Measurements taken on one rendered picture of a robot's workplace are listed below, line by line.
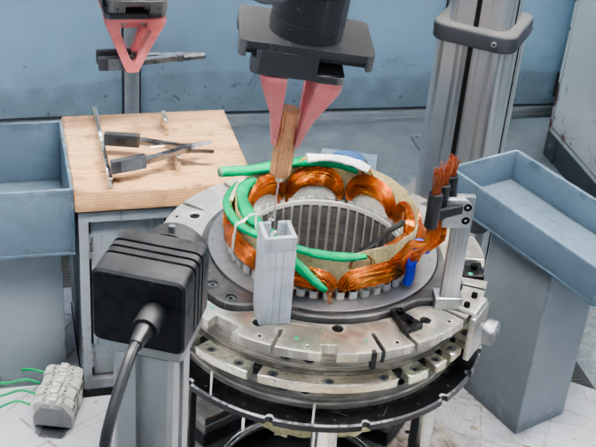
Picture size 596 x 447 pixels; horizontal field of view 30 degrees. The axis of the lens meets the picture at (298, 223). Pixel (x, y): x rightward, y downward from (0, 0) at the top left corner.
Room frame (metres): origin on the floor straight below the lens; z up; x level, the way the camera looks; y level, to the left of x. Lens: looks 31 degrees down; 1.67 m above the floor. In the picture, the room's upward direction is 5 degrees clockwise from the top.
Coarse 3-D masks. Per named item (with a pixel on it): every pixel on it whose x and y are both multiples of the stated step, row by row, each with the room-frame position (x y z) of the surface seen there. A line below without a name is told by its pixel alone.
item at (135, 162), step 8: (112, 160) 1.05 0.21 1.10; (120, 160) 1.05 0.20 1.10; (128, 160) 1.06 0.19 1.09; (136, 160) 1.06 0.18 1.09; (144, 160) 1.06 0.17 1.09; (112, 168) 1.05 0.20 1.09; (120, 168) 1.05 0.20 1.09; (128, 168) 1.06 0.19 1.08; (136, 168) 1.06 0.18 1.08; (144, 168) 1.06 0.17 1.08
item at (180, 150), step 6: (168, 150) 1.09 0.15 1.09; (174, 150) 1.09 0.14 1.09; (180, 150) 1.10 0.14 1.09; (186, 150) 1.10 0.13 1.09; (150, 156) 1.08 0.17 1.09; (156, 156) 1.08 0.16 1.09; (162, 156) 1.08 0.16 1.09; (168, 156) 1.09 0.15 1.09; (174, 156) 1.09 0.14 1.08; (150, 162) 1.07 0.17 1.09
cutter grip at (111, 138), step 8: (104, 136) 1.11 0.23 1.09; (112, 136) 1.11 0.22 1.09; (120, 136) 1.11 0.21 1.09; (128, 136) 1.11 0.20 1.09; (136, 136) 1.11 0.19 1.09; (104, 144) 1.11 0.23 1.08; (112, 144) 1.11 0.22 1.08; (120, 144) 1.11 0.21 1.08; (128, 144) 1.11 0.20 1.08; (136, 144) 1.11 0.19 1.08
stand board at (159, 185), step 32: (64, 128) 1.17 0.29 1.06; (128, 128) 1.19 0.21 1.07; (160, 128) 1.19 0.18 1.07; (192, 128) 1.20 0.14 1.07; (224, 128) 1.21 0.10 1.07; (96, 160) 1.10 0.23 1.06; (192, 160) 1.12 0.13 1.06; (224, 160) 1.13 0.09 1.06; (96, 192) 1.03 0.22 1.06; (128, 192) 1.04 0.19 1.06; (160, 192) 1.05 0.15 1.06; (192, 192) 1.06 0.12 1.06
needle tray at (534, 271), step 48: (480, 192) 1.11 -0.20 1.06; (528, 192) 1.19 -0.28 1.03; (576, 192) 1.13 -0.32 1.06; (528, 240) 1.04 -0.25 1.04; (576, 240) 1.08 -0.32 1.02; (528, 288) 1.05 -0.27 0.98; (576, 288) 0.98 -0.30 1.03; (528, 336) 1.04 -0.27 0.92; (576, 336) 1.07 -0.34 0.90; (480, 384) 1.08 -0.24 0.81; (528, 384) 1.03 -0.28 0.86
